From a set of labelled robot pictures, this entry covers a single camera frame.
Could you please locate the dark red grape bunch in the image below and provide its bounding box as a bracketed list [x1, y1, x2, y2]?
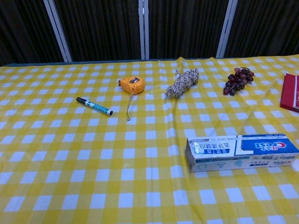
[223, 67, 255, 96]

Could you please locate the yellow white checkered tablecloth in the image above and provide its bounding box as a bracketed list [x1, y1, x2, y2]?
[0, 55, 299, 224]

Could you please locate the black green marker pen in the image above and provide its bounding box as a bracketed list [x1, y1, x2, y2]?
[76, 97, 114, 116]

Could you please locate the white partition frame post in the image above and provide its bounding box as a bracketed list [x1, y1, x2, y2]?
[43, 0, 73, 63]
[138, 0, 150, 60]
[215, 0, 239, 59]

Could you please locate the red paper packet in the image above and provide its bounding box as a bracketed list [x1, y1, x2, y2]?
[279, 73, 299, 113]

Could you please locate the speckled rope bundle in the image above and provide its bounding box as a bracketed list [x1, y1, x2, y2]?
[165, 68, 199, 98]

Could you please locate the blue white toothpaste box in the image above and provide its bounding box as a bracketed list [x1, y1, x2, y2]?
[185, 133, 299, 173]

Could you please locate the orange tape measure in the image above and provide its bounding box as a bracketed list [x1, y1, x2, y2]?
[118, 76, 144, 121]

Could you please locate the dark ribbed partition panel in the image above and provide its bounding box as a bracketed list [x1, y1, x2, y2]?
[0, 0, 62, 67]
[224, 0, 299, 58]
[53, 0, 142, 63]
[148, 0, 230, 59]

